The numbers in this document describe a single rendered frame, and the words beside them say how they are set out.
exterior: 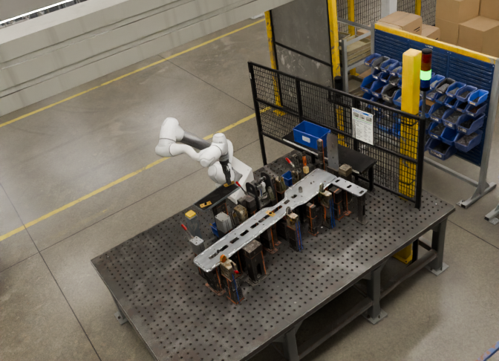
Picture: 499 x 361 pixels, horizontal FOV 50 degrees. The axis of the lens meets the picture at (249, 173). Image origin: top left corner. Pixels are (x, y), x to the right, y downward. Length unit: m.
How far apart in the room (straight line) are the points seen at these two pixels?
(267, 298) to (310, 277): 0.35
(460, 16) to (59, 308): 5.96
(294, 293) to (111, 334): 1.82
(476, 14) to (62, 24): 7.31
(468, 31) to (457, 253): 3.45
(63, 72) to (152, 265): 3.49
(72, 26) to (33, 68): 0.09
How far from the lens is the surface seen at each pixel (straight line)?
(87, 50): 0.97
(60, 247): 6.06
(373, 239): 4.26
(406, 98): 4.10
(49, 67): 0.96
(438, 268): 5.03
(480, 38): 7.60
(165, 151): 4.22
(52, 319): 5.36
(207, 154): 3.76
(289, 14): 6.36
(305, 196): 4.21
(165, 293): 4.13
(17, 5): 1.71
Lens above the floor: 3.66
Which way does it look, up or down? 36 degrees down
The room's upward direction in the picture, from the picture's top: 10 degrees counter-clockwise
